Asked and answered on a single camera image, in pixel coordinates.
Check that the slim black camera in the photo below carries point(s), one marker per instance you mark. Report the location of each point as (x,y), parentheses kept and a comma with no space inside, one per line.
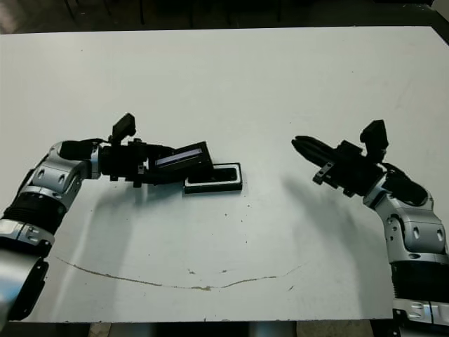
(226,175)

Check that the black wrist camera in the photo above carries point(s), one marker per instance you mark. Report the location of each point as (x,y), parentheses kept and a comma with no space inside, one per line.
(124,126)
(375,135)

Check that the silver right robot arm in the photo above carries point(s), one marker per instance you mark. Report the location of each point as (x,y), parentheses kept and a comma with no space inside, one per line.
(417,231)

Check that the black box base white inlay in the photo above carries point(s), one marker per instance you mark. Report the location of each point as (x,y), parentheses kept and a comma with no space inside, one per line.
(217,188)

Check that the black box lid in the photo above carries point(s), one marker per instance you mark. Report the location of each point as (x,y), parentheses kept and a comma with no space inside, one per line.
(189,154)

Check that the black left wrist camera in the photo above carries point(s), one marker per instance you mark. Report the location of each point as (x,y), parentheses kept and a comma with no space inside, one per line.
(124,126)

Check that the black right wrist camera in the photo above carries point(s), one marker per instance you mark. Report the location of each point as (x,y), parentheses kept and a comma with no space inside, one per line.
(375,135)

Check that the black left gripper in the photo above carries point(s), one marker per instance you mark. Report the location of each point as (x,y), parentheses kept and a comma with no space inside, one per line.
(122,161)

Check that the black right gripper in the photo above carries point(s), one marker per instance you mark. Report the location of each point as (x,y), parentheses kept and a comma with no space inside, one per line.
(354,172)

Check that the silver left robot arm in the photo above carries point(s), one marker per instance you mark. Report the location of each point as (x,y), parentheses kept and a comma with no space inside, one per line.
(52,175)

